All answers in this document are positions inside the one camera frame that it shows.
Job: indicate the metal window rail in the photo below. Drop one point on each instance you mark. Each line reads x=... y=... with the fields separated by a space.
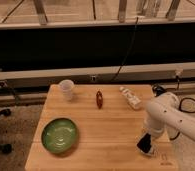
x=130 y=73

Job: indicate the clear plastic cup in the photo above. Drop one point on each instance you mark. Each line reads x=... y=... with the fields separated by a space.
x=67 y=87

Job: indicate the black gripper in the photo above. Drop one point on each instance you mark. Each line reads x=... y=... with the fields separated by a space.
x=145 y=145

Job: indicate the green bowl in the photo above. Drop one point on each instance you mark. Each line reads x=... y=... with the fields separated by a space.
x=59 y=135

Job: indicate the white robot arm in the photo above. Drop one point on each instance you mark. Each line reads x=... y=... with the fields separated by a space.
x=161 y=111

